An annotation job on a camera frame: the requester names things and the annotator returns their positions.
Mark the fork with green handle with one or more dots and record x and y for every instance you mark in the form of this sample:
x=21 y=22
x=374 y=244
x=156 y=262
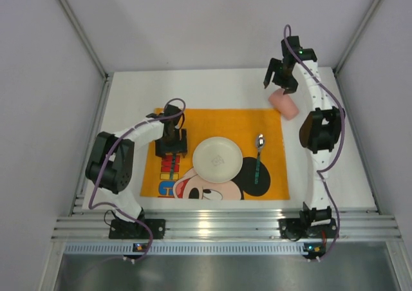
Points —
x=174 y=163

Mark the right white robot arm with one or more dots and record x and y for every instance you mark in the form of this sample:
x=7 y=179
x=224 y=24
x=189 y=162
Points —
x=322 y=131

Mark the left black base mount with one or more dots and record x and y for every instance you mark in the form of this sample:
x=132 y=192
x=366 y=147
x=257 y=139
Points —
x=120 y=229

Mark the aluminium rail frame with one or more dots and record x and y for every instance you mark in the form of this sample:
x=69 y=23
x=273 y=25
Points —
x=220 y=233

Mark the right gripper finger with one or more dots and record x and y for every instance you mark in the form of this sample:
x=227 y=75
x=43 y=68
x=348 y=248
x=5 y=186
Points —
x=274 y=67
x=290 y=86

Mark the cream round plate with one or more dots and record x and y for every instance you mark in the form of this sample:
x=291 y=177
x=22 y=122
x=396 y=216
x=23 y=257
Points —
x=217 y=159

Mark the left aluminium corner post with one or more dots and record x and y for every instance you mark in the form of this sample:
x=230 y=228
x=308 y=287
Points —
x=83 y=38

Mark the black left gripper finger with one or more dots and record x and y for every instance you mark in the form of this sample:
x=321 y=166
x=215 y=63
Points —
x=183 y=145
x=160 y=149

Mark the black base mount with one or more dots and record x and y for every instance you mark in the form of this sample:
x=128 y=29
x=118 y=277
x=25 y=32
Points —
x=120 y=229
x=294 y=229

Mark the pink cup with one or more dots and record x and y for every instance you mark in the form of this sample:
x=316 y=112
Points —
x=284 y=104

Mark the right aluminium corner post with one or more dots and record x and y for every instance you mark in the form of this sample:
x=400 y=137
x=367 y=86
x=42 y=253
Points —
x=360 y=30

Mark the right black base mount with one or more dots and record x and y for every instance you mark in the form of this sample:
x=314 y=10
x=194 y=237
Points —
x=294 y=229

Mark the aluminium corner post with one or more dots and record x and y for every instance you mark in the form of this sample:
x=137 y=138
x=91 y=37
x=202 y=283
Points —
x=83 y=38
x=360 y=30

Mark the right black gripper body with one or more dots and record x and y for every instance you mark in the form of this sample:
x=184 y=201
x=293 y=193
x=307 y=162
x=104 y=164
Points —
x=282 y=75

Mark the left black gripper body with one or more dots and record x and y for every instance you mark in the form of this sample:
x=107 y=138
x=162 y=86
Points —
x=171 y=147

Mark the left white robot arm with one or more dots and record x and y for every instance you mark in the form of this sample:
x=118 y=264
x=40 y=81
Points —
x=110 y=164

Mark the silver spoon green handle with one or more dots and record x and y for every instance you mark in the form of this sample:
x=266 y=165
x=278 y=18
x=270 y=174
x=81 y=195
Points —
x=259 y=144

